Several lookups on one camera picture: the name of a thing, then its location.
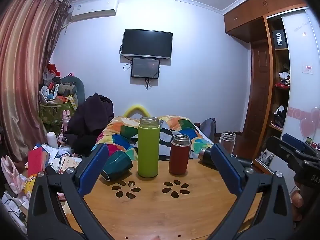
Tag white sliding wardrobe door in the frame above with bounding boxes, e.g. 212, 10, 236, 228
281, 9, 320, 142

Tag grey plush pillow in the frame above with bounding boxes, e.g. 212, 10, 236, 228
60, 76, 86, 105

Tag wooden wardrobe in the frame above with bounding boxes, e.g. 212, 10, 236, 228
223, 0, 320, 180

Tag tall green cup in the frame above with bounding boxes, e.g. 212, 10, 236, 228
138, 117, 160, 178

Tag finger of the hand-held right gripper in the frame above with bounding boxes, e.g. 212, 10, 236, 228
266, 135, 309, 167
281, 133, 320, 153

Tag black box with white print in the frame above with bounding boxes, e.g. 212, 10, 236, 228
272, 29, 288, 49

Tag pink rabbit toy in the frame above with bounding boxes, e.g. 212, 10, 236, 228
61, 110, 72, 133

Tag grey cloth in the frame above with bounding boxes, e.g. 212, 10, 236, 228
200, 117, 216, 141

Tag dark clothes pile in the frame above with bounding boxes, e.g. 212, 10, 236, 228
64, 92, 115, 156

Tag yellow foam ring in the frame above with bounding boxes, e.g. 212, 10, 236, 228
122, 103, 150, 118

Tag red thermos cup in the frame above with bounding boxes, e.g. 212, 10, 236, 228
168, 134, 191, 175

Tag pink plastic bag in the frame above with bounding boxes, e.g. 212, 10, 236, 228
1, 155, 28, 196

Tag person's right hand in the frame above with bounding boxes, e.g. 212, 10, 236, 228
291, 189, 304, 222

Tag small black monitor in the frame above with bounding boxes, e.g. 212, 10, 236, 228
131, 58, 161, 79

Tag striped pink curtain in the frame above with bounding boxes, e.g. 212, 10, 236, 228
0, 0, 71, 163

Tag white plastic bottle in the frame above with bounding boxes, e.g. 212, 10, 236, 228
47, 132, 59, 149

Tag green fabric basket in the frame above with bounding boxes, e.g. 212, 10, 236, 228
39, 94, 76, 126

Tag white air conditioner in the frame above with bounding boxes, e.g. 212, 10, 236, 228
68, 0, 118, 22

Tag dark teal cup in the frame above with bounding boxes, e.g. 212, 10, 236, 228
101, 150, 133, 181

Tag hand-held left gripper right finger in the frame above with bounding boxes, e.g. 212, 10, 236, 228
207, 143, 294, 240

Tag black wall television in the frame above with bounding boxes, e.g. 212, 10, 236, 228
121, 29, 173, 60

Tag black thermos bottle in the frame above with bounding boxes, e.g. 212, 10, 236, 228
198, 147, 251, 169

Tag dark clothes on shelf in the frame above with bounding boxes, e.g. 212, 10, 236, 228
270, 105, 287, 128

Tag pile of papers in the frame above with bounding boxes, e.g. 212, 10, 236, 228
37, 142, 83, 175

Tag red paper bag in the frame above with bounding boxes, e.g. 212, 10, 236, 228
47, 64, 61, 78

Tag colourful patchwork blanket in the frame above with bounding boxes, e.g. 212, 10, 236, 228
91, 115, 214, 161

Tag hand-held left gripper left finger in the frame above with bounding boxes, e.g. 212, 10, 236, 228
27, 144, 114, 240

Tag red box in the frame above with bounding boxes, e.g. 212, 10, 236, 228
27, 147, 47, 178

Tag folded clothes on shelf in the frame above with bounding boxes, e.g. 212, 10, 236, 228
275, 66, 291, 89

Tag clear glass bottle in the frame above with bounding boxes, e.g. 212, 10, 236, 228
219, 132, 237, 154

